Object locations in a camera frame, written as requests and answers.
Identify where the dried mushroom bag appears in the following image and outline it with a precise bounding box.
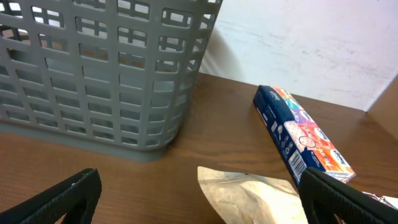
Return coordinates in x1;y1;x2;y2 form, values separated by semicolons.
363;192;398;210

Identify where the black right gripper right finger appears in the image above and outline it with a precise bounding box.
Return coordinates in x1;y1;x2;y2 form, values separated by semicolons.
298;167;397;224

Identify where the blue tissue multipack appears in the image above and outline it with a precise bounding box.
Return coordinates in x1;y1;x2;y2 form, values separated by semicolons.
253;85;356;185

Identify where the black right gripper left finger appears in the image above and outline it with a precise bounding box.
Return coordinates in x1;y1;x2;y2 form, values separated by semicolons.
1;168;102;224

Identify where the grey plastic basket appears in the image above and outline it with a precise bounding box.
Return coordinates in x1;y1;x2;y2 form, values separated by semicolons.
1;0;222;161

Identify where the beige paper pouch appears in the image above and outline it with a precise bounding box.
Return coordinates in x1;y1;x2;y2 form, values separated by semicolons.
197;166;308;224

